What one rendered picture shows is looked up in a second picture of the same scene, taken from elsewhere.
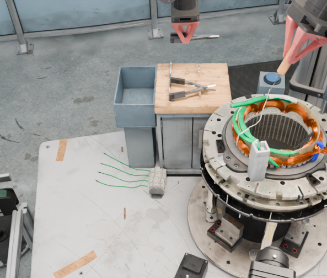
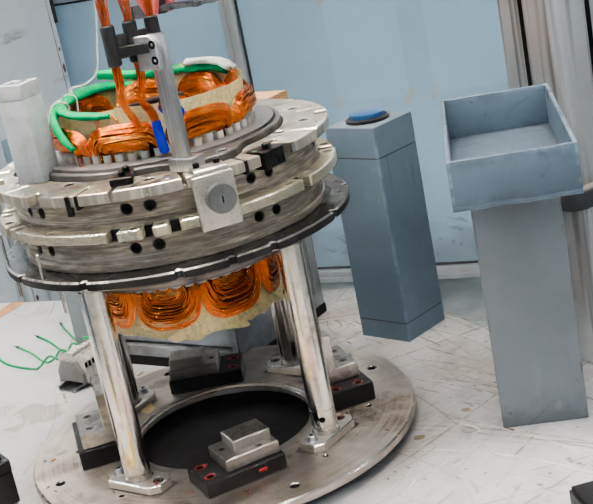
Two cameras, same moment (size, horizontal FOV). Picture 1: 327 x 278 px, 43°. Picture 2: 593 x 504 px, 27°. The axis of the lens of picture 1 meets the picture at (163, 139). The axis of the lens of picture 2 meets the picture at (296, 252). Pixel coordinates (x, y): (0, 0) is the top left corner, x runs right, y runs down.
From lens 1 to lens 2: 110 cm
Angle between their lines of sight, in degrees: 39
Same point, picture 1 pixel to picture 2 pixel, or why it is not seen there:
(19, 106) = not seen: hidden behind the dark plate
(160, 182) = (86, 353)
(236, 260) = (80, 483)
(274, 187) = (45, 189)
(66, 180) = not seen: outside the picture
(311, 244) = (276, 482)
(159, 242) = not seen: outside the picture
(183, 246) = (23, 462)
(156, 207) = (51, 403)
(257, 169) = (15, 143)
